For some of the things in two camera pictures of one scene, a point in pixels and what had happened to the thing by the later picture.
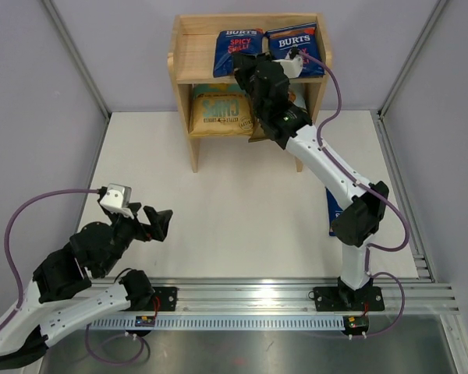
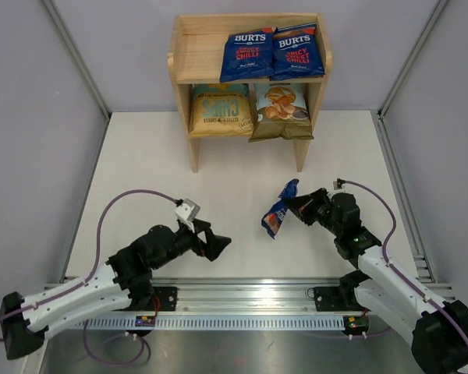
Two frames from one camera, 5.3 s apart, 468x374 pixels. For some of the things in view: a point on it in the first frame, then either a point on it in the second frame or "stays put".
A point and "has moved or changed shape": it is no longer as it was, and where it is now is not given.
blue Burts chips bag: x=333 y=210 has moved or changed shape
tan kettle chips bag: x=221 y=110 stays put
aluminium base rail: x=296 y=297 stays put
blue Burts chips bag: x=302 y=37 stays put
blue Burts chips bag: x=231 y=42 has moved or changed shape
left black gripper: x=159 y=222 → x=214 y=243
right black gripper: x=243 y=65 → x=305 y=204
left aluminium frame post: x=77 y=59 stays put
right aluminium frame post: x=410 y=58 stays put
